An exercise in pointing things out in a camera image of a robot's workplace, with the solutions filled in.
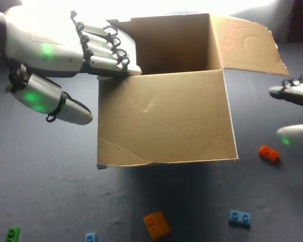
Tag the small orange toy brick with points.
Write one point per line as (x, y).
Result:
(269, 153)

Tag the green toy brick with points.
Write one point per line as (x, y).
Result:
(13, 234)

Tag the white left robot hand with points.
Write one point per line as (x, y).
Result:
(40, 37)

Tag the large yellow-orange toy brick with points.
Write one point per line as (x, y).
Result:
(156, 225)

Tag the cardboard box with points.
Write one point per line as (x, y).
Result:
(166, 113)

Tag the grey table cloth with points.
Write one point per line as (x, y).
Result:
(65, 189)

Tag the blue-grey two-stud toy brick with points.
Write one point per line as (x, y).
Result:
(91, 237)
(239, 218)

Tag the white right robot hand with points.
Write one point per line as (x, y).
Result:
(298, 93)

